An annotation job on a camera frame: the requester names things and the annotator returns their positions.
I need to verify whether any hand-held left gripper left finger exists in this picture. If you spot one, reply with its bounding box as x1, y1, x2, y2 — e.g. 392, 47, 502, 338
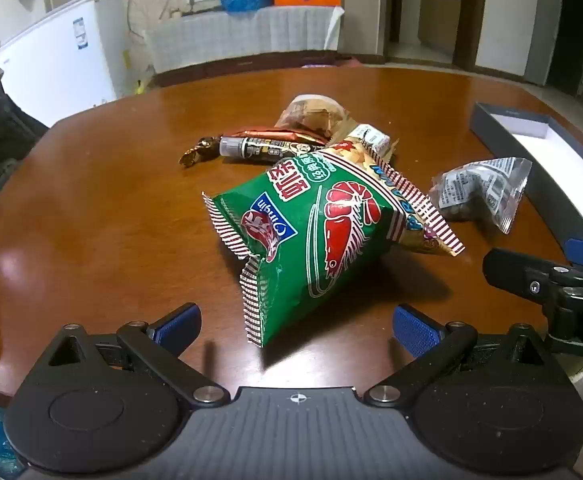
36, 303, 230, 407

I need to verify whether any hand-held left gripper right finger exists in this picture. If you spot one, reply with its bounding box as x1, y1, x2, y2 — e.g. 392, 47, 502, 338
365, 304, 559, 407

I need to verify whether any grey box white inside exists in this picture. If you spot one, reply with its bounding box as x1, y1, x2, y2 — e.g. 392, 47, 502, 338
469, 101, 583, 253

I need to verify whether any clear grey printed snack packet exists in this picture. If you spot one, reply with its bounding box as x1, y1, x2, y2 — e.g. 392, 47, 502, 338
430, 157, 533, 235

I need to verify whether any green shrimp chip bag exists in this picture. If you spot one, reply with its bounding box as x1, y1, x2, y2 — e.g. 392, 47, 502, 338
202, 141, 465, 349

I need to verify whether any small clear candy packet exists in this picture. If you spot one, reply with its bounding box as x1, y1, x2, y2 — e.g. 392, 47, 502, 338
344, 123, 401, 158

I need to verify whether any clear bread packet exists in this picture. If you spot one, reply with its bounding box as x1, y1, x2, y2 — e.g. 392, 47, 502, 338
276, 93, 361, 142

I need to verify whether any dark backpack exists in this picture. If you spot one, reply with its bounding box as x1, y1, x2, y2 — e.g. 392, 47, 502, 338
0, 79, 51, 228

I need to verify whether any wooden kitchen cabinet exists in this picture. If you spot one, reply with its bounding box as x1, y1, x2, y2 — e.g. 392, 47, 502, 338
418, 0, 463, 56

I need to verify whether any white chest freezer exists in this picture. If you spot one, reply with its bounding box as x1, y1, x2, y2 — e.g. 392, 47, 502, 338
0, 0, 128, 128

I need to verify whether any white lace cabinet cloth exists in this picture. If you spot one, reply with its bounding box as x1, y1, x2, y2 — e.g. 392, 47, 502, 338
146, 5, 345, 74

